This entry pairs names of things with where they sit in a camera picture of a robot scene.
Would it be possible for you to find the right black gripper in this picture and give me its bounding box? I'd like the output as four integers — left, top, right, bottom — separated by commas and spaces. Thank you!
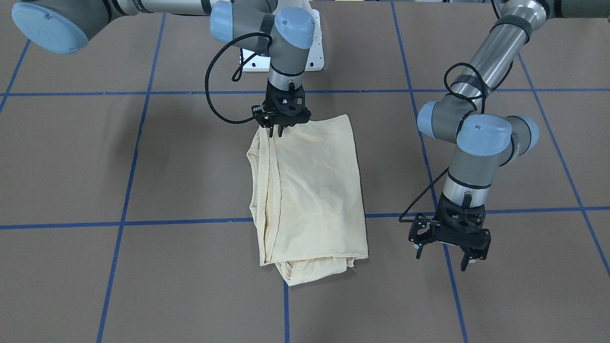
251, 81, 311, 138

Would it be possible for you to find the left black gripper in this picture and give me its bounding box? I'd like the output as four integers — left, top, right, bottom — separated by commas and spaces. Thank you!
408, 193, 491, 272

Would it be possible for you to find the beige long-sleeve printed shirt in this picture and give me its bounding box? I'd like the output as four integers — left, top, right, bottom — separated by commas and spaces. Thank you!
246, 114, 369, 286

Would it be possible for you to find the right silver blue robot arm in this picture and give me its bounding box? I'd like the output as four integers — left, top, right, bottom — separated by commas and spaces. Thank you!
11, 0, 317, 137

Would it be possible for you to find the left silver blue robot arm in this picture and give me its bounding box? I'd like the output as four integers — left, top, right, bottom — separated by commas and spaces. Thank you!
408, 0, 609, 271

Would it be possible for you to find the brown paper table cover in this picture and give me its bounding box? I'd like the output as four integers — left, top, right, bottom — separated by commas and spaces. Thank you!
0, 0, 609, 343

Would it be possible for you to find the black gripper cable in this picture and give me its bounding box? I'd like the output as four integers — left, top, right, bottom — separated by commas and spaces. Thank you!
205, 32, 273, 125

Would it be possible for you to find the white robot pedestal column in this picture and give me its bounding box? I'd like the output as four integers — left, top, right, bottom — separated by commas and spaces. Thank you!
244, 9, 325, 72

